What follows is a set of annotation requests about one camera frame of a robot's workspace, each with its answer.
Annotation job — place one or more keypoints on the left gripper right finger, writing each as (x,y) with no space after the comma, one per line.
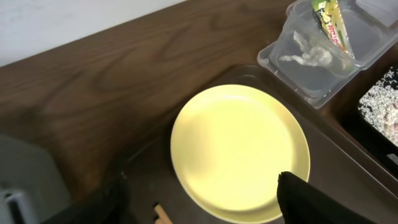
(300,203)

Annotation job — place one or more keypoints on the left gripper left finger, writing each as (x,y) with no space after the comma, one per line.
(106,204)

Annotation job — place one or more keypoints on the white tissue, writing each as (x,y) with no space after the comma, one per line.
(312,55)

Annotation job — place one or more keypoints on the green yellow snack wrapper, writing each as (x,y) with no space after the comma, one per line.
(330,19)

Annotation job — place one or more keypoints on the grey plastic dishwasher rack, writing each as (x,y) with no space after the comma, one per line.
(32,188)

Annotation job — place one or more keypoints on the spilled rice food waste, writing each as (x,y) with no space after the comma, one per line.
(378,106)

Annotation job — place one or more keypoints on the dark brown serving tray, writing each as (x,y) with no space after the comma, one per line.
(151,180)

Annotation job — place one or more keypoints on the wooden chopstick right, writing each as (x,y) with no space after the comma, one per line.
(162,217)

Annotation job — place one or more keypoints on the yellow round plate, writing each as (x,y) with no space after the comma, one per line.
(228,146)

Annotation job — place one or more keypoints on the black rectangular tray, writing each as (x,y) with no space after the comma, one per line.
(352,122)

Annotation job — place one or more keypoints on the clear plastic bin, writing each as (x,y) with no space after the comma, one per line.
(372,31)

